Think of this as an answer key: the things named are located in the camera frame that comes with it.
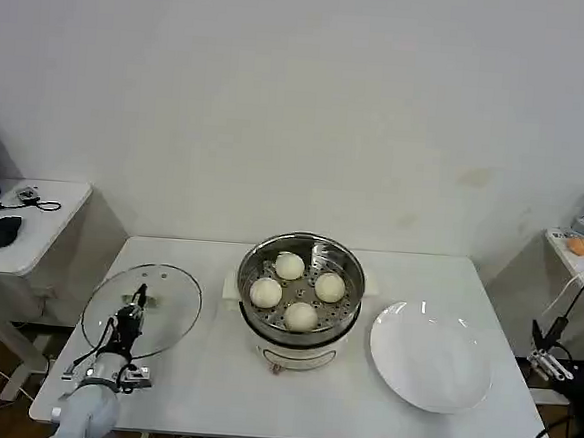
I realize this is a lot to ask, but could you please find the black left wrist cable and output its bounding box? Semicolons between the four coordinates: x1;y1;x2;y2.
62;312;139;395

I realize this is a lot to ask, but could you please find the white round plate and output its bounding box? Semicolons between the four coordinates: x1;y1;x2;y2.
364;297;497;417

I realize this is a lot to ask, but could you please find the perforated steel steamer basket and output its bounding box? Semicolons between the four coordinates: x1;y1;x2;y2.
233;226;369;338

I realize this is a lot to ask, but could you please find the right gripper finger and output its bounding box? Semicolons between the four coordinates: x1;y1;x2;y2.
525;319;574;383

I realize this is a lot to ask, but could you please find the black computer mouse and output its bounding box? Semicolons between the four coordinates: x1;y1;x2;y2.
0;214;25;251

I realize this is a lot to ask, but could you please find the white side table with laptop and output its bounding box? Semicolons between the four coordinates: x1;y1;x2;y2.
0;175;95;409

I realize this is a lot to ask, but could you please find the black power adapter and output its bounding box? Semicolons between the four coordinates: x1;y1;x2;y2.
545;314;570;350

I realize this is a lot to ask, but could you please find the white hanging cable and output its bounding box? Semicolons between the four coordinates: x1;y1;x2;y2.
540;265;584;324

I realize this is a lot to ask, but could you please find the small device with black cord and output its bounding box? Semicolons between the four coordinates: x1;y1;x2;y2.
11;184;65;214

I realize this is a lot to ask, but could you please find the white electric cooking pot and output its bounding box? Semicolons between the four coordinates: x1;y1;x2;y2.
216;264;382;384

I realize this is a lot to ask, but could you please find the glass lid with white handle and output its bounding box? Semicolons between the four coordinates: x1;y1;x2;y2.
79;258;205;365

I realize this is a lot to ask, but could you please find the white steamed bun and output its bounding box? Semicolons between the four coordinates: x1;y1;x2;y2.
273;250;308;283
248;276;285;312
312;271;347;305
282;300;320;334

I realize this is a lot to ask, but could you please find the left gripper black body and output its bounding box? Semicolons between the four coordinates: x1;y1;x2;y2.
110;303;147;358

